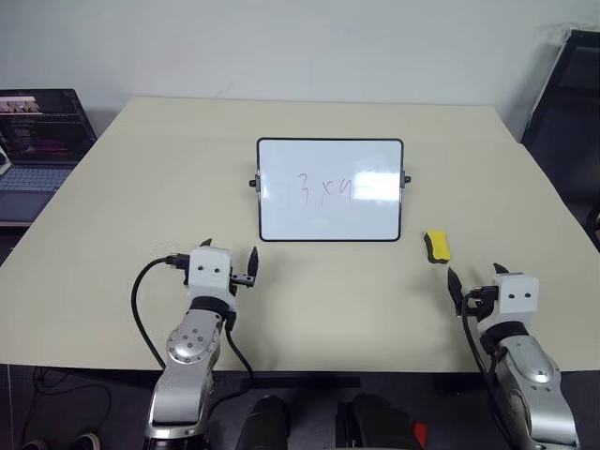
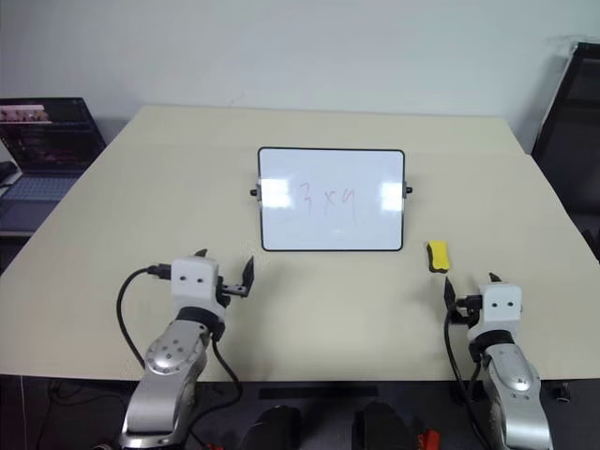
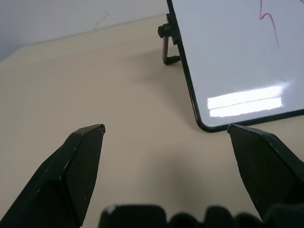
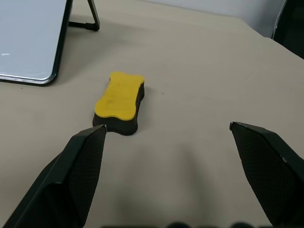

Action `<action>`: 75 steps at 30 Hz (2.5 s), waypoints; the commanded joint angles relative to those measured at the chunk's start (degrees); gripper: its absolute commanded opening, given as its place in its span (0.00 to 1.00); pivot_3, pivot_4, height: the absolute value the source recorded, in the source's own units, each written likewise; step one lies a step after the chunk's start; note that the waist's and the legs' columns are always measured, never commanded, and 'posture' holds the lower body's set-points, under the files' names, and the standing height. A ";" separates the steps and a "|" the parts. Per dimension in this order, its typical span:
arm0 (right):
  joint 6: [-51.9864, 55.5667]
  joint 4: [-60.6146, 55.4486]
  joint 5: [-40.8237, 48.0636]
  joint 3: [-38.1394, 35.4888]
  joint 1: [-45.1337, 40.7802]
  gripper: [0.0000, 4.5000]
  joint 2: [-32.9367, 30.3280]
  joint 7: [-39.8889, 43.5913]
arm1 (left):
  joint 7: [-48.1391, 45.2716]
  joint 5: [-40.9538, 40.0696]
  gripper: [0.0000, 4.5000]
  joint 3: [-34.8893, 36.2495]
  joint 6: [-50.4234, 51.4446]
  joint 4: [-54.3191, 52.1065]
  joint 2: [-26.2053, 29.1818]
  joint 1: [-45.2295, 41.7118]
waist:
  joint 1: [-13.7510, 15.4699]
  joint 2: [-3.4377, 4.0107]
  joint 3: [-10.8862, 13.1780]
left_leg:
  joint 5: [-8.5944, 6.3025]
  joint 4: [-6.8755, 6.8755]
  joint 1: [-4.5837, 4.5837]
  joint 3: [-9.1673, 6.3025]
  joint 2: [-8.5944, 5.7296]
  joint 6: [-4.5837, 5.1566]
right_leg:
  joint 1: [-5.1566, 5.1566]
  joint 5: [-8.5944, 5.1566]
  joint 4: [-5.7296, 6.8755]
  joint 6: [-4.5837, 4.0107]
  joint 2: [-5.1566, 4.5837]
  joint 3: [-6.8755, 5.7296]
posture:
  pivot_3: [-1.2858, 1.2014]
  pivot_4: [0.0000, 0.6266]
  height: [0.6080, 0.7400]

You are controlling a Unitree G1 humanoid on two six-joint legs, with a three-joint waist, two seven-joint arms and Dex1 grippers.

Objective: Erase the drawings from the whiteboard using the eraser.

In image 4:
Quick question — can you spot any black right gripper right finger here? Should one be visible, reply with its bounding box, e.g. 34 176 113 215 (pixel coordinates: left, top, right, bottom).
229 121 304 228

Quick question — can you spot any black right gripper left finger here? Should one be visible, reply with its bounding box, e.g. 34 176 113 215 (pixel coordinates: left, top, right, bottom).
0 124 107 228

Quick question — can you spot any yellow and black eraser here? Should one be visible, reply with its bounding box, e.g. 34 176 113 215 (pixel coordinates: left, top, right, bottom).
91 71 145 137

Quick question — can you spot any black chair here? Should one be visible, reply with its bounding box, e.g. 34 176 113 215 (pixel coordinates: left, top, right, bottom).
271 0 304 60

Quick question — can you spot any black whiteboard stand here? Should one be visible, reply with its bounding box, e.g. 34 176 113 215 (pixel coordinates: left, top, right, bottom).
68 0 100 31

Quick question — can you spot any black-framed whiteboard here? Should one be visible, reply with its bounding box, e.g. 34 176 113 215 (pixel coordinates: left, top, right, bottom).
0 0 73 87

